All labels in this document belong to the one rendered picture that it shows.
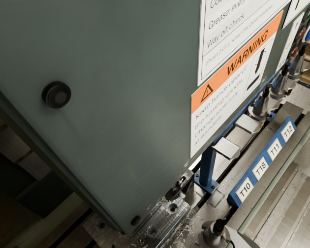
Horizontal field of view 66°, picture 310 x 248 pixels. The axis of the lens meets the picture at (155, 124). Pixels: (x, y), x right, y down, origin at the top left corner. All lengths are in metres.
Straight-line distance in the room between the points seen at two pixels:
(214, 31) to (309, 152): 1.22
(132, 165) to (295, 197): 1.10
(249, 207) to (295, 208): 0.29
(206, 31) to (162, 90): 0.05
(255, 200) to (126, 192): 0.82
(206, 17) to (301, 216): 1.10
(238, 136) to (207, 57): 0.93
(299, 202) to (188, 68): 1.10
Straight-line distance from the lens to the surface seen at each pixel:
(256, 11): 0.24
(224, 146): 0.70
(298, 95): 1.45
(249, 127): 0.75
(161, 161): 0.22
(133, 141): 0.17
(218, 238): 0.48
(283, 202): 1.21
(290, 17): 0.34
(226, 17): 0.19
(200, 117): 0.24
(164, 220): 0.85
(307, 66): 0.99
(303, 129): 1.22
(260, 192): 1.01
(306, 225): 1.22
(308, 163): 1.36
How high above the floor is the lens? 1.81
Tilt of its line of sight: 53 degrees down
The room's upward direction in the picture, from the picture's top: 10 degrees counter-clockwise
